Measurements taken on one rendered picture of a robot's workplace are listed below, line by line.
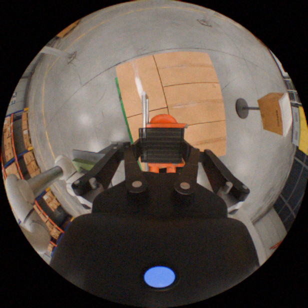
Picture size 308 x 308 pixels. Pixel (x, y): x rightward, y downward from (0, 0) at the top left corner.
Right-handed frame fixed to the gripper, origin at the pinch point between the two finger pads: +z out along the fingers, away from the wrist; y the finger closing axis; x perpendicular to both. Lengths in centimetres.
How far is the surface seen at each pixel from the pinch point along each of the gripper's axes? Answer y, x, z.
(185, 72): 23, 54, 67
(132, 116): -28, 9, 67
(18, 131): -920, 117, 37
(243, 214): 118, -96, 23
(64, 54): -224, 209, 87
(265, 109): 124, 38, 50
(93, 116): -122, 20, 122
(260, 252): 118, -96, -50
